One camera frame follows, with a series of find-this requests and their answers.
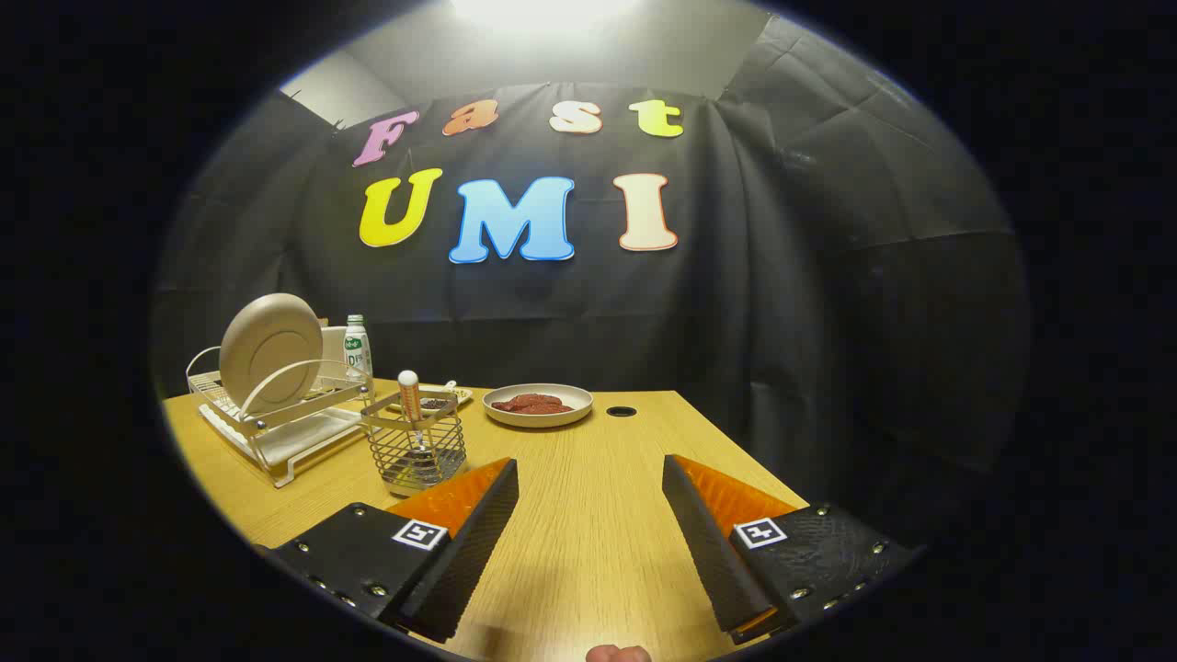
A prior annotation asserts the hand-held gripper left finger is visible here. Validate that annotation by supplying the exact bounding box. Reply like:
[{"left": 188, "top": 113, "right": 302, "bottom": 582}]
[{"left": 262, "top": 457, "right": 520, "bottom": 645}]

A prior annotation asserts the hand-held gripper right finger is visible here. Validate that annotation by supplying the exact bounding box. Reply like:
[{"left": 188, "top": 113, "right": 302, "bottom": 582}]
[{"left": 662, "top": 453, "right": 920, "bottom": 645}]

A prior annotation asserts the metal wire basket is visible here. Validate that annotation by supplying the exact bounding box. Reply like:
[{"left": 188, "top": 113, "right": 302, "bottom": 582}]
[{"left": 360, "top": 391, "right": 468, "bottom": 497}]

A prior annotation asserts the spoon with red patterned handle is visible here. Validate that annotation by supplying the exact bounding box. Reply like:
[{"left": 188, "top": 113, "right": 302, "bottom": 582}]
[{"left": 397, "top": 370, "right": 433, "bottom": 456}]

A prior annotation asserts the white wire dish rack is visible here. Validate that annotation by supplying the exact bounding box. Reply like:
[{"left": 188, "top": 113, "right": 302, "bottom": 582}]
[{"left": 186, "top": 345, "right": 378, "bottom": 488}]

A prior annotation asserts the beige plate with meat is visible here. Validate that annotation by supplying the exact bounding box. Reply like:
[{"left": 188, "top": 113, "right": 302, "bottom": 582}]
[{"left": 482, "top": 383, "right": 595, "bottom": 428}]

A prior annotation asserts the white divided tray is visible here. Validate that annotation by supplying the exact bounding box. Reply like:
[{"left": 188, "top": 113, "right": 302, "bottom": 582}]
[{"left": 386, "top": 382, "right": 474, "bottom": 412}]

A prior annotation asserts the white drip tray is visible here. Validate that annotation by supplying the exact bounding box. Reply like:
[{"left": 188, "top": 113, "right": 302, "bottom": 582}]
[{"left": 200, "top": 405, "right": 369, "bottom": 470}]

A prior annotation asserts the white bottle with green label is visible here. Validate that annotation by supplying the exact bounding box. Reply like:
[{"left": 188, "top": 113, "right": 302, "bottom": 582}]
[{"left": 343, "top": 314, "right": 373, "bottom": 382}]

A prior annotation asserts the black backdrop cloth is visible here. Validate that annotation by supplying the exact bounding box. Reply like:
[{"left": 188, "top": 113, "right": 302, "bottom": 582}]
[{"left": 152, "top": 14, "right": 1031, "bottom": 553}]

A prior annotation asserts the white toaster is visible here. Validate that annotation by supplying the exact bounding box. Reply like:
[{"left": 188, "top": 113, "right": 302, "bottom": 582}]
[{"left": 317, "top": 324, "right": 350, "bottom": 378}]

